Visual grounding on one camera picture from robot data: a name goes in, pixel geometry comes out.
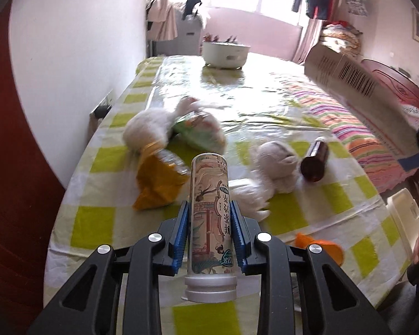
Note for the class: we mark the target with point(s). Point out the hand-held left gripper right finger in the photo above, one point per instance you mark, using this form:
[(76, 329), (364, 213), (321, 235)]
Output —
[(238, 240)]

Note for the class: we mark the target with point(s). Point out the cardboard box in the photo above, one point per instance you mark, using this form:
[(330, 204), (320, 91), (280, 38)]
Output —
[(352, 76)]

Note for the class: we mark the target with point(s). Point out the white cloth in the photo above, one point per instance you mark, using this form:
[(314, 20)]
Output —
[(202, 14)]

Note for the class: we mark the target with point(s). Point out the beige hanging garment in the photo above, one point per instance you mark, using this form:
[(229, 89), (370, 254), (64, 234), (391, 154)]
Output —
[(162, 17)]

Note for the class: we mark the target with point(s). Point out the printed label plastic bottle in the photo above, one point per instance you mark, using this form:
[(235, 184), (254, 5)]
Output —
[(209, 216)]

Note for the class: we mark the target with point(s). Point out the pink curtain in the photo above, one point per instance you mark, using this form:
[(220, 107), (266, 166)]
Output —
[(309, 42)]

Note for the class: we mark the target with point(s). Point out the white fluffy plush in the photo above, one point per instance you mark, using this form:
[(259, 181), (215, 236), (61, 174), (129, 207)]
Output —
[(146, 125)]

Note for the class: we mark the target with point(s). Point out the bed with striped sheet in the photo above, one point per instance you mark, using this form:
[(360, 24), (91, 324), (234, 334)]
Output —
[(352, 132)]

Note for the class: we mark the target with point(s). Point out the white plush toy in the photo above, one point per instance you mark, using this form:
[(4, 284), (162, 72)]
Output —
[(276, 167)]

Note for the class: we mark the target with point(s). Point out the green snack bag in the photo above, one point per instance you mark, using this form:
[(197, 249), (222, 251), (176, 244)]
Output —
[(202, 129)]

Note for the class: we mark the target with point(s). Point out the white plastic container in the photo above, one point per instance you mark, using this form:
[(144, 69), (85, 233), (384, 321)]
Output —
[(225, 54)]

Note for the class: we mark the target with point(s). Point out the green checked tablecloth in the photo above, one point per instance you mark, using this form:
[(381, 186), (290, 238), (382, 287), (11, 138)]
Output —
[(101, 223)]

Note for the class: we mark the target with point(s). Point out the dark red door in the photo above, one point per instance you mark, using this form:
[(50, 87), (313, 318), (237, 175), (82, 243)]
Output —
[(14, 181)]

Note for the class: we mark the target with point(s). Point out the brown medicine bottle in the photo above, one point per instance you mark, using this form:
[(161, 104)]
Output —
[(314, 164)]

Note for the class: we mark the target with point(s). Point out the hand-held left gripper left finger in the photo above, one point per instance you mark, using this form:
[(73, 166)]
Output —
[(181, 240)]

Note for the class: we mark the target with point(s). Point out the wooden headboard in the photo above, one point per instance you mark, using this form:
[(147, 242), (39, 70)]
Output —
[(398, 87)]

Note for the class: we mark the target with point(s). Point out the yellow snack bag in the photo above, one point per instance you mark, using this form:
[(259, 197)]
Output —
[(157, 181)]

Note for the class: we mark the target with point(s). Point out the grey cabinet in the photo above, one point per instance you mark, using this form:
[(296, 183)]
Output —
[(188, 38)]

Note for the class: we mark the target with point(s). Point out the stack of folded quilts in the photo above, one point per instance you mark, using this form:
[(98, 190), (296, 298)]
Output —
[(340, 40)]

